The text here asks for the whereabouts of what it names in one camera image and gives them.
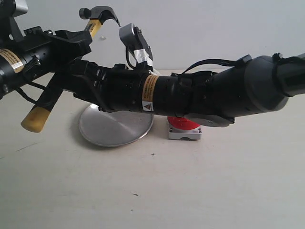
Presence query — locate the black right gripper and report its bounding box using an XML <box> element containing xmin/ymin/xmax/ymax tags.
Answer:
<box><xmin>61</xmin><ymin>59</ymin><xmax>114</xmax><ymax>112</ymax></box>

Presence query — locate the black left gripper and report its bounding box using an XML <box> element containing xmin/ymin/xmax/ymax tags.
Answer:
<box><xmin>22</xmin><ymin>26</ymin><xmax>92</xmax><ymax>79</ymax></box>

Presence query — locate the black and yellow claw hammer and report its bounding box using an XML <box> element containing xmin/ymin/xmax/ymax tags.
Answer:
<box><xmin>21</xmin><ymin>6</ymin><xmax>120</xmax><ymax>133</ymax></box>

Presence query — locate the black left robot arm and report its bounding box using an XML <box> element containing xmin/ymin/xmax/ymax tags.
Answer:
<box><xmin>0</xmin><ymin>0</ymin><xmax>92</xmax><ymax>97</ymax></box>

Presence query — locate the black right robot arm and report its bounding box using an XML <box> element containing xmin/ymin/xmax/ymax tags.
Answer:
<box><xmin>63</xmin><ymin>53</ymin><xmax>305</xmax><ymax>127</ymax></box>

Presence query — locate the red dome push button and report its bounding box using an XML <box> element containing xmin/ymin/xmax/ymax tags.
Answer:
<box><xmin>167</xmin><ymin>116</ymin><xmax>202</xmax><ymax>140</ymax></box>

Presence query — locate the round steel plate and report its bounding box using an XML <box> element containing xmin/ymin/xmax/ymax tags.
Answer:
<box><xmin>78</xmin><ymin>104</ymin><xmax>153</xmax><ymax>147</ymax></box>

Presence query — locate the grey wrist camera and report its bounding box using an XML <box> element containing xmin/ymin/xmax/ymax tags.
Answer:
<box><xmin>119</xmin><ymin>23</ymin><xmax>153</xmax><ymax>72</ymax></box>

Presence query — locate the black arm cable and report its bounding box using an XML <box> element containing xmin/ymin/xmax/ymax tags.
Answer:
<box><xmin>183</xmin><ymin>52</ymin><xmax>305</xmax><ymax>74</ymax></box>

